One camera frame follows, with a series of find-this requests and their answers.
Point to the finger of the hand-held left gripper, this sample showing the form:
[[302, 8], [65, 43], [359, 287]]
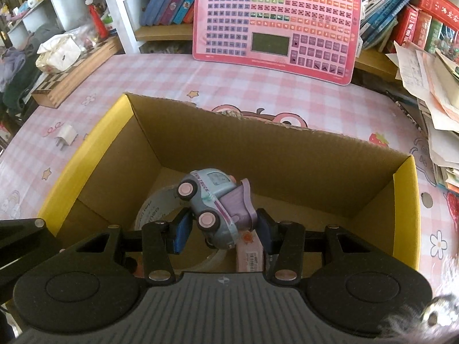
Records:
[[25, 238]]

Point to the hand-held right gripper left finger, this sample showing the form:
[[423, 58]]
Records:
[[183, 234]]

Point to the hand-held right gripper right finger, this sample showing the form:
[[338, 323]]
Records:
[[265, 233]]

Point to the small pink carton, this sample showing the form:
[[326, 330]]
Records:
[[247, 254]]

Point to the light blue toy truck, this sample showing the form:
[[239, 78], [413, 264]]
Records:
[[211, 193]]

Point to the yellow cardboard box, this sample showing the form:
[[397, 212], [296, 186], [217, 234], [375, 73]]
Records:
[[251, 150]]

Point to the clear tape roll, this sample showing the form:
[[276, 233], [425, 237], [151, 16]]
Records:
[[154, 204]]

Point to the white plug adapter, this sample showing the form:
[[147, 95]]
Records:
[[66, 138]]

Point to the checkered wooden box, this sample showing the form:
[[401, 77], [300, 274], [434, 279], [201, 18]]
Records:
[[71, 82]]

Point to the dark clothes pile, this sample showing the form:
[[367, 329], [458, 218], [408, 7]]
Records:
[[18, 75]]

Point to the pink checked tablecloth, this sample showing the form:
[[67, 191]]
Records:
[[107, 75]]

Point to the white plastic bag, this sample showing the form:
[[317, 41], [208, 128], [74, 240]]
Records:
[[57, 53]]

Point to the pink toy keyboard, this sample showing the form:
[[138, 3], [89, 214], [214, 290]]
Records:
[[272, 18]]

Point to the stack of papers and booklets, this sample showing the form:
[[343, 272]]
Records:
[[430, 86]]

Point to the red bottle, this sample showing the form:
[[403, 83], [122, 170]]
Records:
[[97, 21]]

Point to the white side shelf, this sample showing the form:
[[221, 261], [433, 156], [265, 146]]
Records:
[[61, 10]]

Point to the row of blue thin books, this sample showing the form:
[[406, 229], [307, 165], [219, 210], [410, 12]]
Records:
[[157, 3]]

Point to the thick red dictionary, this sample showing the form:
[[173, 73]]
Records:
[[439, 3]]

